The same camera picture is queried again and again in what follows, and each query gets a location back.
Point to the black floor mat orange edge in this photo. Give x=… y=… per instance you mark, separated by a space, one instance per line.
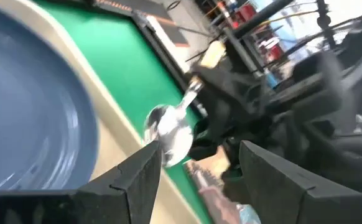
x=156 y=9

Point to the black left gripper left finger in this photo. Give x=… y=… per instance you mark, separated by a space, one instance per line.
x=75 y=208

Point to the blue ceramic plate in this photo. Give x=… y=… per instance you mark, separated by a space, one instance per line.
x=28 y=109

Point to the red cart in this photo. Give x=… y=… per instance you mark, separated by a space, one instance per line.
x=247 y=12

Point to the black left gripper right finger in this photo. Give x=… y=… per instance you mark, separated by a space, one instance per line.
x=293 y=202

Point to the black frame pole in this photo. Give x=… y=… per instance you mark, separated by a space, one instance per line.
x=262 y=15

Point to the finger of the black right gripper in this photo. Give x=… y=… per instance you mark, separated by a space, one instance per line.
x=227 y=85
x=215 y=137

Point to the light blue plastic cup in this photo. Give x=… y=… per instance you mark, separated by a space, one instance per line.
x=250 y=217

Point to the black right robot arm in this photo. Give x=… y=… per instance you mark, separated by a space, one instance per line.
x=361 y=62

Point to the black frame post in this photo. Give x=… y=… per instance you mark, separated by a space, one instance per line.
x=241 y=53

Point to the cream plastic tray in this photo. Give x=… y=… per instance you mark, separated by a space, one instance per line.
x=101 y=102

